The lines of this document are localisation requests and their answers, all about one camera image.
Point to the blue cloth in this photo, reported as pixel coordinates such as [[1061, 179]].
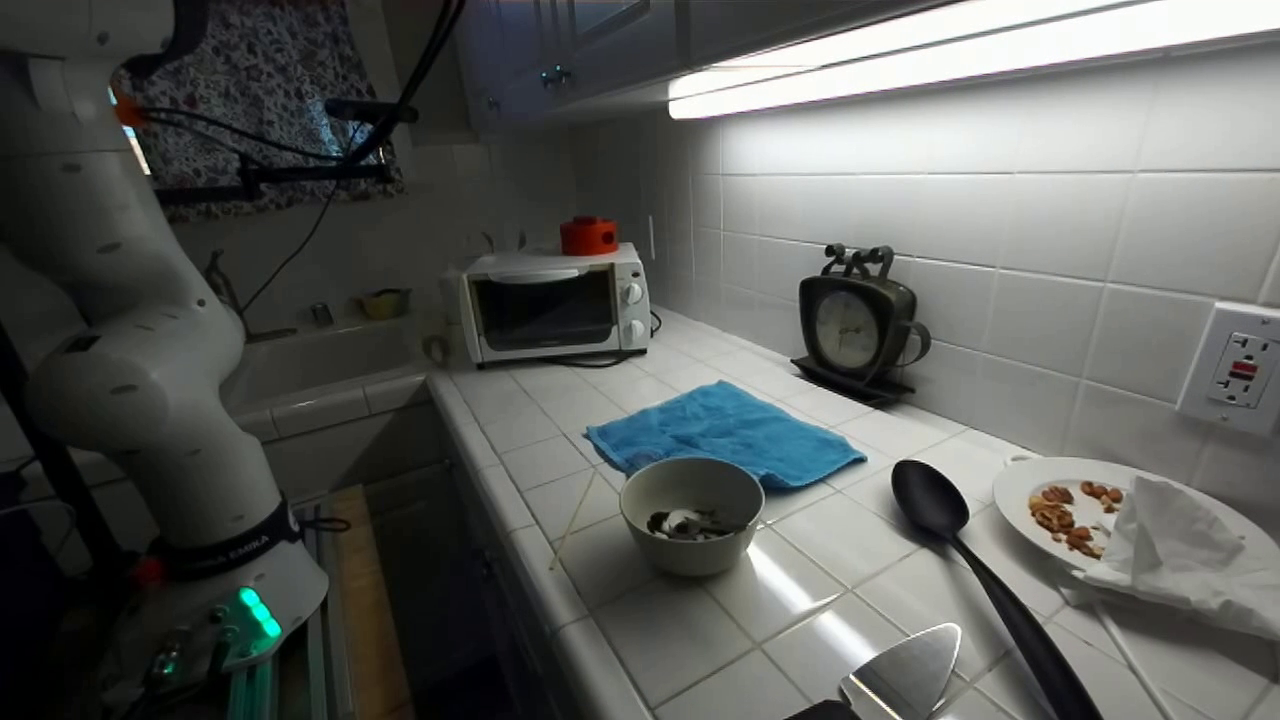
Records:
[[727, 430]]

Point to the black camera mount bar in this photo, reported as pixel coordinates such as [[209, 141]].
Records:
[[307, 173]]

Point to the black retro clock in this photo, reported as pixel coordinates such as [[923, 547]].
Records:
[[853, 327]]

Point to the black ladle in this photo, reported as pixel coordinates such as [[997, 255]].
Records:
[[934, 504]]

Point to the yellow sponge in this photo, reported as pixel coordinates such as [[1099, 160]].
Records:
[[383, 307]]

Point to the white crumpled napkin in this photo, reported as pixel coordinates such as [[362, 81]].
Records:
[[1184, 547]]

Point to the brown food pieces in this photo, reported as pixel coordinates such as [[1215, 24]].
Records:
[[1061, 517]]

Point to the bright tablet screen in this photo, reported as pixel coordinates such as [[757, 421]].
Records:
[[138, 153]]

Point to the under-cabinet light strip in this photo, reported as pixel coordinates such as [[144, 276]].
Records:
[[961, 52]]

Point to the dark food scraps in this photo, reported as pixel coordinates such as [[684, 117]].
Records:
[[689, 524]]

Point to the grey corner upper cabinet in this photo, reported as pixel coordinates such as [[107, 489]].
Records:
[[572, 52]]

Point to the red pot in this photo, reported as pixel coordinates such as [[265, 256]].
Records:
[[590, 239]]

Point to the white plate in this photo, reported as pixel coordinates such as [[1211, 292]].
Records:
[[1026, 489]]

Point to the white kitchen sink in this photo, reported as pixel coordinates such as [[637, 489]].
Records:
[[323, 353]]

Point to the white ceramic bowl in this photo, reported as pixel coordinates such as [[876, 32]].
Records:
[[695, 549]]

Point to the floral patterned curtain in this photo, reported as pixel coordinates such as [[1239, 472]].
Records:
[[265, 67]]

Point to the metal spatula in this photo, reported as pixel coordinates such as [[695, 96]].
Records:
[[913, 664]]

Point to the white toaster oven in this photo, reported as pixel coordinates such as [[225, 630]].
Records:
[[553, 310]]

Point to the white wall power outlet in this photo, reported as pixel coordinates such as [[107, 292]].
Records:
[[1232, 368]]

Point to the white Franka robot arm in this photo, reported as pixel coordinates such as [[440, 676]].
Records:
[[134, 361]]

